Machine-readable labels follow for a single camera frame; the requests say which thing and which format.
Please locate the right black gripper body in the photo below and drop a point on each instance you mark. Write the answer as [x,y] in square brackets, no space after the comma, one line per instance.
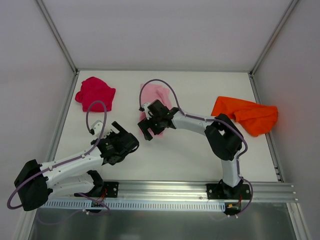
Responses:
[149,124]

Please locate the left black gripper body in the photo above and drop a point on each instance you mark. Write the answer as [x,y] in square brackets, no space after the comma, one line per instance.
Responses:
[126,137]

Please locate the pink t shirt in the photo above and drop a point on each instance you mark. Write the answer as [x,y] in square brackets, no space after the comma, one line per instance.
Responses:
[151,93]

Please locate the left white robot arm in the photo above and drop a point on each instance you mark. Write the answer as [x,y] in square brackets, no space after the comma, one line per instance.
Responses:
[78,175]

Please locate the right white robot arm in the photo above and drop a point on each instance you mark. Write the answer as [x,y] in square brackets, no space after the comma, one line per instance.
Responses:
[224,139]

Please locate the red t shirt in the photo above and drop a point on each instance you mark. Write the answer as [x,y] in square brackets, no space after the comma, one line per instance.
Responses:
[94,89]

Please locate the orange t shirt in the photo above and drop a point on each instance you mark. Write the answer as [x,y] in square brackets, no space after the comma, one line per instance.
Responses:
[256,119]

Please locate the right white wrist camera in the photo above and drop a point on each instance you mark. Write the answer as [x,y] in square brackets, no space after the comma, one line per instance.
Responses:
[146,110]

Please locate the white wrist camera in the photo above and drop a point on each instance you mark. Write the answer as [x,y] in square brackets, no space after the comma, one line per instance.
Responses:
[97,129]
[146,110]

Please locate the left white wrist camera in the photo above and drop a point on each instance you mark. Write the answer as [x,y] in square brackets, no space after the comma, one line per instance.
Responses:
[97,129]

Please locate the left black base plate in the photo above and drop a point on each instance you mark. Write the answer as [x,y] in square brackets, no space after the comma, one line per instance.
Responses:
[109,189]

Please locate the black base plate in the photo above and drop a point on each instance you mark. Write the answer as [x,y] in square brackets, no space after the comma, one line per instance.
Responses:
[221,191]
[109,189]

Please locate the aluminium front rail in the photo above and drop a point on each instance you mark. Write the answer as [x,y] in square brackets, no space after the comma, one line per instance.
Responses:
[277,192]

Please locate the left aluminium side rail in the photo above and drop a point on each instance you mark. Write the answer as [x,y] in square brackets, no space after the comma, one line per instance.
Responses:
[62,119]

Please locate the aluminium side rail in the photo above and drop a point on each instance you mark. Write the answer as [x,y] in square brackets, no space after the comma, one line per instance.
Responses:
[62,119]
[268,136]

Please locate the white slotted cable duct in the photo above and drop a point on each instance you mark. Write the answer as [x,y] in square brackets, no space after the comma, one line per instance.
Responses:
[115,204]

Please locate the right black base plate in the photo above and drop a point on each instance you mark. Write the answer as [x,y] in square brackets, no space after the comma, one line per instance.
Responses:
[221,191]

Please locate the right aluminium side rail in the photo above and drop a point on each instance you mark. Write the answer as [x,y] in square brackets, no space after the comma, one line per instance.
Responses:
[268,136]

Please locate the left aluminium frame post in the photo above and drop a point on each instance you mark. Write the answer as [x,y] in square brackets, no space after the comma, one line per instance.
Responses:
[56,35]

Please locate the aluminium frame post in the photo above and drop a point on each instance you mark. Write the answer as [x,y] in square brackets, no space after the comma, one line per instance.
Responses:
[281,23]
[56,35]

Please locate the right aluminium frame post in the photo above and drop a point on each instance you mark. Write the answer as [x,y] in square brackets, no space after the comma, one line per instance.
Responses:
[281,23]

